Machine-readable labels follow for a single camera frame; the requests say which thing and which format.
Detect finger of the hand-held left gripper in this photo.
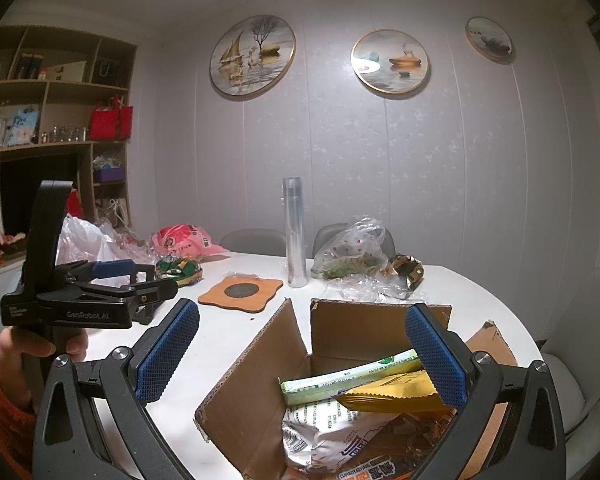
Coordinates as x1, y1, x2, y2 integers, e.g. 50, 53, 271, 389
75, 279, 179, 312
62, 259, 157, 287

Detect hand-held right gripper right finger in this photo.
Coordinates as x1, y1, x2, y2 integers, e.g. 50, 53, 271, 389
404, 302, 567, 480

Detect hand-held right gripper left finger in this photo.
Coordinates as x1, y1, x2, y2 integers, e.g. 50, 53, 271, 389
32, 297, 201, 480

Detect yellow snack packet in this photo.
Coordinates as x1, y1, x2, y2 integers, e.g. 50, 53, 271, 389
332, 370, 443, 413

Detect brown cardboard box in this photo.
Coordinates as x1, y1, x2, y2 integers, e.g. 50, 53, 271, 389
194, 297, 518, 480

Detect green white long packet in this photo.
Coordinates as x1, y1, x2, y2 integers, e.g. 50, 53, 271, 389
279, 349, 423, 407

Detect clear orange duck feet packet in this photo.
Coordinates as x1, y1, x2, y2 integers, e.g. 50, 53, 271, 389
290, 452, 431, 480

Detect white silver snack packet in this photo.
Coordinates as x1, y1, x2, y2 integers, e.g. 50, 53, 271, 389
281, 402, 416, 471

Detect person's left forearm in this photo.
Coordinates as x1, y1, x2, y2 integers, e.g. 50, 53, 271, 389
0, 350, 37, 480

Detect person's left hand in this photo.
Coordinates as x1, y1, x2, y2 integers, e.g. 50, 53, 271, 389
0, 327, 88, 407

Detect green candy bag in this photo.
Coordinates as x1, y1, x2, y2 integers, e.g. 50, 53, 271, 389
155, 255, 203, 287

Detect white plastic bag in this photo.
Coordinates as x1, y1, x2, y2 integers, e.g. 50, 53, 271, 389
55, 213, 153, 286

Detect pink plastic bag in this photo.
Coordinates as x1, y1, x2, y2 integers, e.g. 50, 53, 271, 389
151, 223, 229, 261

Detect orange wooden coaster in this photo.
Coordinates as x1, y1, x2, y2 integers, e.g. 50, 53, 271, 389
197, 273, 284, 313

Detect gold foil wrapper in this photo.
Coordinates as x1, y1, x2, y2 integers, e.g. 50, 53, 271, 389
380, 254, 425, 291

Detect crumpled clear plastic wrap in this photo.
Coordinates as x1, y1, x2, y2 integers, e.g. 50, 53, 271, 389
325, 275, 416, 303

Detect clear bag with greens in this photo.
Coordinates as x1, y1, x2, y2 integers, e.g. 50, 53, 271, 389
311, 216, 388, 281

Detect row of glass jars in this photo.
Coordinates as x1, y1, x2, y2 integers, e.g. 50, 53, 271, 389
40, 125, 88, 143

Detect red gift bag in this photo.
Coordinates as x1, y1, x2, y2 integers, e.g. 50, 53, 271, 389
89, 96, 134, 142

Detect white chair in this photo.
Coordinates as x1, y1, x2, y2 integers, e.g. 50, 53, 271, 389
540, 266, 600, 436

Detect blue printed box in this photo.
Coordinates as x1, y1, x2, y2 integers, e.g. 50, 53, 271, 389
7, 105, 41, 146

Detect wooden shelf unit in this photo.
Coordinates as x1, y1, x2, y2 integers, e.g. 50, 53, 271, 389
0, 25, 138, 281

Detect black gift bag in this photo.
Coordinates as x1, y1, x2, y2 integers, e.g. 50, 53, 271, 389
92, 57, 121, 86

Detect tan envelope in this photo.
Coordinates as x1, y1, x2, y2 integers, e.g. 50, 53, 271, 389
45, 60, 88, 83

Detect large round sailboat picture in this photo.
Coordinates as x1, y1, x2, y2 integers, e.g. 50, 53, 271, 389
209, 14, 297, 101

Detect medium round deer picture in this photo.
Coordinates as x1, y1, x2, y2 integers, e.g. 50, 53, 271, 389
350, 30, 429, 96

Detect small round wall picture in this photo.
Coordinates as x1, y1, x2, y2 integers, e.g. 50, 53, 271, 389
465, 16, 515, 65

